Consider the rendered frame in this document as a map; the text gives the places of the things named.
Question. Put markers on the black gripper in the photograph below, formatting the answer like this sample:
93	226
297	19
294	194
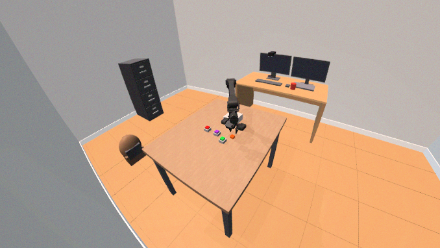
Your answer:
239	126

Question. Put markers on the purple button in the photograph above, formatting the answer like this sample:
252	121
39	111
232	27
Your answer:
217	133

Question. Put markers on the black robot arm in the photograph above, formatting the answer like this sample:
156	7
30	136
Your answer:
232	105

